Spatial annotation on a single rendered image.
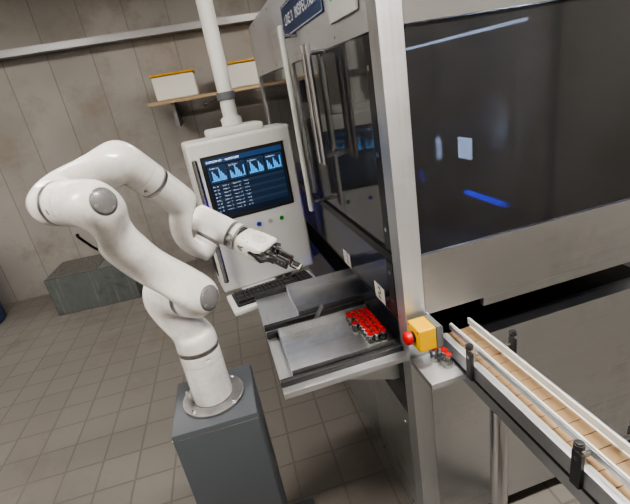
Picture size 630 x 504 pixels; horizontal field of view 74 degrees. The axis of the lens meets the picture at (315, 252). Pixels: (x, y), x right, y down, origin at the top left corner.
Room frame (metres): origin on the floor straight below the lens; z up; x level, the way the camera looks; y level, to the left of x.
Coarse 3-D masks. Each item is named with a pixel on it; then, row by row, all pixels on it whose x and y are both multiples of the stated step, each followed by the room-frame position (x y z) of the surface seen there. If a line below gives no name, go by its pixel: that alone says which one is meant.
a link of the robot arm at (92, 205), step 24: (48, 192) 0.88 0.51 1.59; (72, 192) 0.84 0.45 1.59; (96, 192) 0.85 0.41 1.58; (48, 216) 0.87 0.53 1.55; (72, 216) 0.83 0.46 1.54; (96, 216) 0.83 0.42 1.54; (120, 216) 0.88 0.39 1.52; (96, 240) 0.88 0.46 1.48; (120, 240) 0.91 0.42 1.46; (144, 240) 0.98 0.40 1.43; (120, 264) 0.93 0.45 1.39; (144, 264) 0.95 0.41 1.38; (168, 264) 1.00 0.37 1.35; (168, 288) 0.98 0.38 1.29; (192, 288) 1.00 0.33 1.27; (216, 288) 1.05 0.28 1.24; (192, 312) 0.99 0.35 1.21
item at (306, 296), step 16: (336, 272) 1.71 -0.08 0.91; (352, 272) 1.73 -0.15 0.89; (288, 288) 1.67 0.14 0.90; (304, 288) 1.67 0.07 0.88; (320, 288) 1.64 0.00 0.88; (336, 288) 1.61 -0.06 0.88; (352, 288) 1.59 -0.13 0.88; (368, 288) 1.56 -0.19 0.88; (304, 304) 1.52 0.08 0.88; (336, 304) 1.44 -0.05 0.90
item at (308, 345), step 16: (320, 320) 1.34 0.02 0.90; (336, 320) 1.36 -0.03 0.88; (288, 336) 1.31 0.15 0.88; (304, 336) 1.29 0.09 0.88; (320, 336) 1.27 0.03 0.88; (336, 336) 1.25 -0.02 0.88; (352, 336) 1.24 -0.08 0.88; (288, 352) 1.21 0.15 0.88; (304, 352) 1.19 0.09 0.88; (320, 352) 1.18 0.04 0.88; (336, 352) 1.16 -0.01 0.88; (352, 352) 1.10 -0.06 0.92; (368, 352) 1.11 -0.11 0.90; (304, 368) 1.07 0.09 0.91
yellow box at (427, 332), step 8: (408, 320) 1.04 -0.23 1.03; (416, 320) 1.04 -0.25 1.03; (424, 320) 1.03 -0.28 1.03; (432, 320) 1.02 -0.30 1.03; (408, 328) 1.04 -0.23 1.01; (416, 328) 1.00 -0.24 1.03; (424, 328) 0.99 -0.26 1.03; (432, 328) 0.99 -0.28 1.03; (440, 328) 0.99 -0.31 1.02; (416, 336) 0.99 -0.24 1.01; (424, 336) 0.98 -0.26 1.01; (432, 336) 0.98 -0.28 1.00; (440, 336) 0.99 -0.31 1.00; (416, 344) 1.00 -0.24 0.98; (424, 344) 0.98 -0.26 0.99; (432, 344) 0.98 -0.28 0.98; (440, 344) 0.99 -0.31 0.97
